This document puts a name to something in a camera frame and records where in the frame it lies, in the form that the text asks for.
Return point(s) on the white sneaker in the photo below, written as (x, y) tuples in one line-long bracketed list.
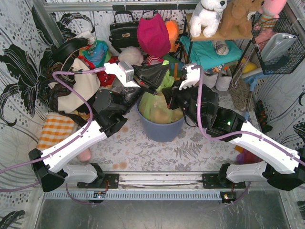
[(224, 78), (209, 79)]

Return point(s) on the right white sneaker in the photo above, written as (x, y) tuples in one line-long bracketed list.
[(224, 78)]

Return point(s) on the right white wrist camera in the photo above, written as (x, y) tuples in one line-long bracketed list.
[(190, 76)]

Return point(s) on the left white sneaker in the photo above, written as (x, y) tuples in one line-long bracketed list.
[(209, 79)]

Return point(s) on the orange checkered towel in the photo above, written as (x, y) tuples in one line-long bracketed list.
[(56, 129)]

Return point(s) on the black orange tool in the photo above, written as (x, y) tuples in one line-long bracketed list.
[(262, 117)]

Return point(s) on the pink cylindrical pouch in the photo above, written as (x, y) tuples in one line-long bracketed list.
[(85, 155)]

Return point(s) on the purple orange sock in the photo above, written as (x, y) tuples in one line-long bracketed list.
[(246, 157)]

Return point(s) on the yellow plush toy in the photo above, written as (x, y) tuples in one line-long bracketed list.
[(248, 66)]

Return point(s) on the black wire basket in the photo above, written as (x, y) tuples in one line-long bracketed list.
[(287, 63)]

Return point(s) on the green plastic trash bag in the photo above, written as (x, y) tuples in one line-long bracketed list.
[(154, 107)]

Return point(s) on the orange plush toy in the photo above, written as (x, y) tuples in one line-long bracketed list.
[(173, 33)]

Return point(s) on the red clothing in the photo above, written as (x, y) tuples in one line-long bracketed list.
[(107, 79)]

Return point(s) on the white plush dog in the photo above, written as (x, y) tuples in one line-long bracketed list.
[(206, 17)]

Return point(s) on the cream plush lamb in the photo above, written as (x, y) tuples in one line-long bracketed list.
[(131, 55)]

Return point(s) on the blue trash bin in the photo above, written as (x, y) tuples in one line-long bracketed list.
[(160, 132)]

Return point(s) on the wooden metal shelf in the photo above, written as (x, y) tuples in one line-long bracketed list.
[(235, 35)]

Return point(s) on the brown teddy bear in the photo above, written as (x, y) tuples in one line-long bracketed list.
[(238, 14)]

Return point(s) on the rainbow striped cloth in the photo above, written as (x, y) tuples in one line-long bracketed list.
[(175, 66)]

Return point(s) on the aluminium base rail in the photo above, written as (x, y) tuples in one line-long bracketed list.
[(155, 186)]

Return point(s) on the silver foil bag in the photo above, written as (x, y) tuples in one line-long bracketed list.
[(277, 46)]

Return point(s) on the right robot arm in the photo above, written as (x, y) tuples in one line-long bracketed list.
[(280, 167)]

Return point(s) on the black leather handbag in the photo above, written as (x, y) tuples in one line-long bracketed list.
[(124, 34)]

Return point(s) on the teal folded cloth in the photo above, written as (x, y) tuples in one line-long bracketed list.
[(204, 54)]

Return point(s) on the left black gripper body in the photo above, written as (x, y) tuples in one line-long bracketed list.
[(137, 78)]

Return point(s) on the cream canvas tote bag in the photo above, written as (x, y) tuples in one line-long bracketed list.
[(85, 85)]

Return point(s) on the colourful patterned cloth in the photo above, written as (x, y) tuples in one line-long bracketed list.
[(95, 55)]

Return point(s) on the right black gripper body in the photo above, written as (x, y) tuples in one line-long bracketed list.
[(178, 96)]

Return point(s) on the grey patterned plush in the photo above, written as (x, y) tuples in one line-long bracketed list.
[(221, 47)]

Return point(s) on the pink plush toy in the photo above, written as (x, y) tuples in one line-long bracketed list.
[(269, 13)]

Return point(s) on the magenta fabric bag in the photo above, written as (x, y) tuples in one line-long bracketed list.
[(153, 36)]

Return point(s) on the black round hat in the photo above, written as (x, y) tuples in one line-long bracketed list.
[(61, 54)]

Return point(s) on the pink white plush doll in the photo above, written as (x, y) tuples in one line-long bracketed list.
[(153, 60)]

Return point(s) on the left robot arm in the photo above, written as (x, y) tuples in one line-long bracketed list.
[(107, 117)]

